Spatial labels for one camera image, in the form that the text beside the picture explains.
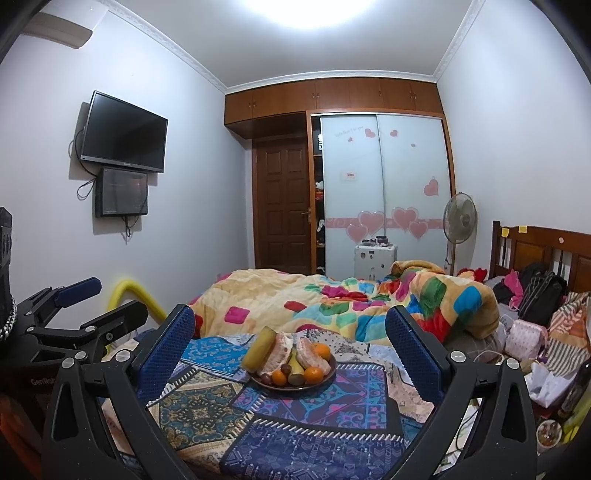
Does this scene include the colourful patchwork blanket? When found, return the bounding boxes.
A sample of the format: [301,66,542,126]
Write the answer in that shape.
[189,261,500,343]

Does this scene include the wardrobe with heart stickers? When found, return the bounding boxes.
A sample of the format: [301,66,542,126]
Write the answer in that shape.
[308,111,456,278]

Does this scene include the white paper bag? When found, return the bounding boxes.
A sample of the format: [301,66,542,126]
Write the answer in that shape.
[529,360,579,408]

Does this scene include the brown wooden door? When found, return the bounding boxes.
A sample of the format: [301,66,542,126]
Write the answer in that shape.
[253,136,309,274]

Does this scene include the striped cloth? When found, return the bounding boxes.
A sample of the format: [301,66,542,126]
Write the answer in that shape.
[547,291,591,366]

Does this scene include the pink quilted bag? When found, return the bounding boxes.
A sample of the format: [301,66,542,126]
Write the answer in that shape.
[505,318,549,359]

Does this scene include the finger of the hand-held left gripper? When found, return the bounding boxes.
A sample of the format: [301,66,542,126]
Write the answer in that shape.
[19,276,103,328]
[27,299,149,361]

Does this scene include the peeled pomelo segment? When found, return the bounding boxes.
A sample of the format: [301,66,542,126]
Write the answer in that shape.
[294,337,320,370]

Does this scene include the wooden headboard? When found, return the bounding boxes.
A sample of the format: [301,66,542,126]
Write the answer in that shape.
[490,220,591,295]

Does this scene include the small white appliance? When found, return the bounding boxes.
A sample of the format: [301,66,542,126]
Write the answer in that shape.
[354,244,398,280]

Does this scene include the wooden overhead cabinet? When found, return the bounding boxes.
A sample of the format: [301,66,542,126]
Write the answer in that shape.
[224,78,446,138]

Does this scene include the pomelo piece with rind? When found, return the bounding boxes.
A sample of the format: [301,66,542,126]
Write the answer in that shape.
[259,333,296,377]

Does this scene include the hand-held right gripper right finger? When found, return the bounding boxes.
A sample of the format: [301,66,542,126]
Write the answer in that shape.
[385,305,539,480]

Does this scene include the yellow foam tube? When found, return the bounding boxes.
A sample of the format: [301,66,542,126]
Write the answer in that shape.
[107,278,168,324]

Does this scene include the black bag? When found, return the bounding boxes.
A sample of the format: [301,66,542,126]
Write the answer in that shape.
[518,263,568,326]

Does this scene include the standing fan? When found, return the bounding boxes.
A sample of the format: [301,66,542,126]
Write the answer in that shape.
[443,193,478,276]

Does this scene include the brown round plate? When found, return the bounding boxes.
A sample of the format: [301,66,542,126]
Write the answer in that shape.
[248,344,338,394]

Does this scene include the black wall television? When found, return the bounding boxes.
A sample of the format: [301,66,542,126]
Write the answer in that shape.
[81,91,168,173]

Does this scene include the blue patterned bedsheet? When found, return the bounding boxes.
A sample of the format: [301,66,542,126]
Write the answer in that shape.
[99,330,462,480]

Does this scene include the wall air conditioner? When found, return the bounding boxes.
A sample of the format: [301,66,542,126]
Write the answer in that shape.
[22,11,93,48]

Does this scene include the pink clothes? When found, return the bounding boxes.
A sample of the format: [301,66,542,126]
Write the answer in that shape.
[502,270,525,306]

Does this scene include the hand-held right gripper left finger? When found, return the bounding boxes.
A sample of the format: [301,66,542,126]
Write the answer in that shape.
[41,304,197,480]

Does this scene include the braided wrist cord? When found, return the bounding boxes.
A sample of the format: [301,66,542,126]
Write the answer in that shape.
[0,295,18,344]

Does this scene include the yellow sugarcane piece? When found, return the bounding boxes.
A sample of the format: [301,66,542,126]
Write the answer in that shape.
[241,326,277,371]

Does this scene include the small black wall monitor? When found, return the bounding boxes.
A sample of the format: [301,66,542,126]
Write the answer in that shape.
[95,167,149,218]

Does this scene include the ceiling light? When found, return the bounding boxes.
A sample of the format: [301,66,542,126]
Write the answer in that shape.
[238,0,467,29]

